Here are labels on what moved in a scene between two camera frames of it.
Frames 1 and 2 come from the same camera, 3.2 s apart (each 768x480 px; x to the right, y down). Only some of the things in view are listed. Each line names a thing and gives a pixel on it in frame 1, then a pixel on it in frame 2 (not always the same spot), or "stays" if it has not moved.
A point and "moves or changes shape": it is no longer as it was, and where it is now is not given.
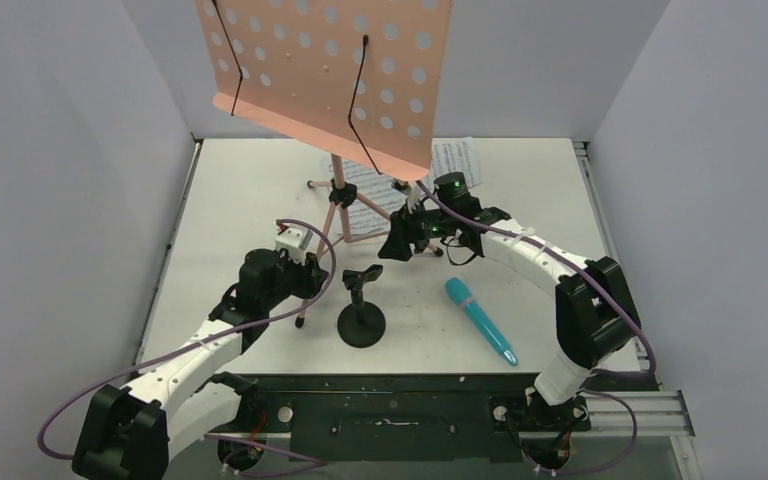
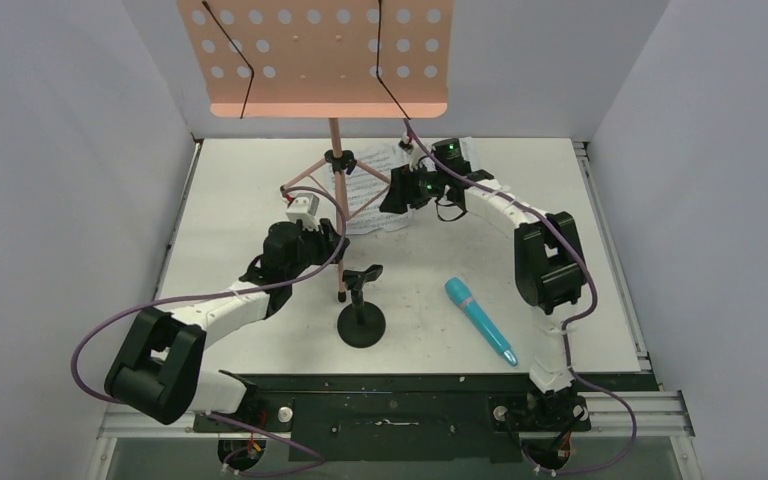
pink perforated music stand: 358,79 moves or changes shape
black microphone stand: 361,324 stays
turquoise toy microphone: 461,294 stays
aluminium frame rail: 658,414 stays
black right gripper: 403,233 -> 398,192
